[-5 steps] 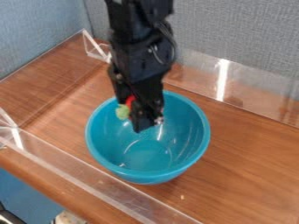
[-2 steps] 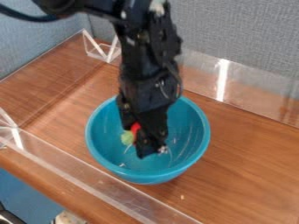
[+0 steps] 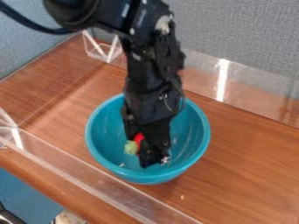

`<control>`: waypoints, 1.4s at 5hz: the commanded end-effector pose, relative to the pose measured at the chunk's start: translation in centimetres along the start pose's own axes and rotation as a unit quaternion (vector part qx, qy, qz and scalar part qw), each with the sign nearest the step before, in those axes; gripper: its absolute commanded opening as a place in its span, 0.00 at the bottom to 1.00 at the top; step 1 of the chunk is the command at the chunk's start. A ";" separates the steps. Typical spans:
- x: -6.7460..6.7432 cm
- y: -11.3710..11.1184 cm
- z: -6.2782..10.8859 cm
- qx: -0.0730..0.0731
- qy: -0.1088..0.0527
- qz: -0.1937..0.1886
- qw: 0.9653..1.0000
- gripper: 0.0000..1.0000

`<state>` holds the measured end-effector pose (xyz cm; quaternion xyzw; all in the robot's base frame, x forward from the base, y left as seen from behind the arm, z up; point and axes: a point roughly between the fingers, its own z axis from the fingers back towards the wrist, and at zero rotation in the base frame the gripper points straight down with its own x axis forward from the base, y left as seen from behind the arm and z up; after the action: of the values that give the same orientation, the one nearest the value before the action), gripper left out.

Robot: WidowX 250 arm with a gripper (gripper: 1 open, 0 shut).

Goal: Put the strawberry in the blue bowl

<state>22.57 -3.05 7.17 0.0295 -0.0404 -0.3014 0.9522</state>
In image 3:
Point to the clear acrylic barrier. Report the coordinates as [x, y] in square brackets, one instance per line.
[100, 198]
[259, 92]

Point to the blue plastic bowl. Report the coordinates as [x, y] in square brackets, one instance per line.
[106, 141]

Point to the clear acrylic front barrier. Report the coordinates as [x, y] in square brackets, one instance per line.
[100, 198]

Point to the red toy strawberry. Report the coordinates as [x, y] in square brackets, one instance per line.
[132, 145]

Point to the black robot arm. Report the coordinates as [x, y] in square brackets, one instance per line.
[144, 25]

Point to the clear acrylic corner bracket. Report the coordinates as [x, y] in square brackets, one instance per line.
[102, 51]

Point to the clear acrylic back barrier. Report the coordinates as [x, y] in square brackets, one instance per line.
[259, 92]

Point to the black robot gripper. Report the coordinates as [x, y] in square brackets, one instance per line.
[147, 113]

